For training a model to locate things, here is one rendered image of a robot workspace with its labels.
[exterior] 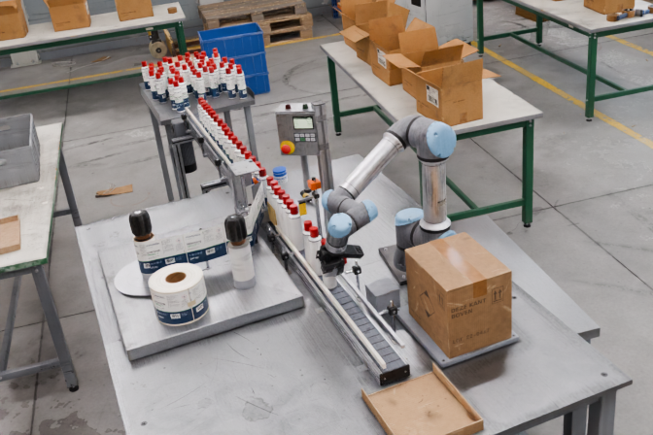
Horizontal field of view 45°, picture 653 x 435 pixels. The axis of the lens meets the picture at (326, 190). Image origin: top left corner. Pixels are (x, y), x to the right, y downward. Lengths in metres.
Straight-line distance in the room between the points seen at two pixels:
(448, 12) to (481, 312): 6.11
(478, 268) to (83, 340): 2.65
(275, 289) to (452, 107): 1.96
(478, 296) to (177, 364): 1.07
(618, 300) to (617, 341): 0.36
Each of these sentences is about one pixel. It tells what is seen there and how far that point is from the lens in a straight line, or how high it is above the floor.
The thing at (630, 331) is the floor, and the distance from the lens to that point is 4.32.
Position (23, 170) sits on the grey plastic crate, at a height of 0.89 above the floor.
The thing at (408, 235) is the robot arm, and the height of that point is 1.02.
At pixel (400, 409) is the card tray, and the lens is 2.55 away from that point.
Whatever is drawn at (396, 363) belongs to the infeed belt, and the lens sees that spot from 2.64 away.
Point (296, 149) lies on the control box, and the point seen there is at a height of 1.32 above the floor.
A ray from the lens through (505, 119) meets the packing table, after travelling 4.73.
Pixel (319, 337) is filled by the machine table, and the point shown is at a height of 0.83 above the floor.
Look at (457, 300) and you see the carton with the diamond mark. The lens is 2.58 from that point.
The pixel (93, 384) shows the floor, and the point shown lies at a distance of 4.32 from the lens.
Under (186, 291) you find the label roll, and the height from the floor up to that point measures 1.01.
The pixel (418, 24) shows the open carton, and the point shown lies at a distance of 5.61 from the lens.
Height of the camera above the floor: 2.53
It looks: 26 degrees down
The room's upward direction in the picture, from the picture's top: 6 degrees counter-clockwise
